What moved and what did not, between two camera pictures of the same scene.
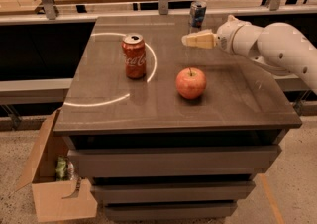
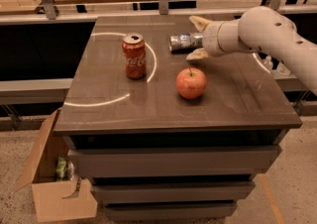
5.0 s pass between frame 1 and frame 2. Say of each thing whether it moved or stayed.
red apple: stayed
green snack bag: stayed
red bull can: moved
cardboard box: stayed
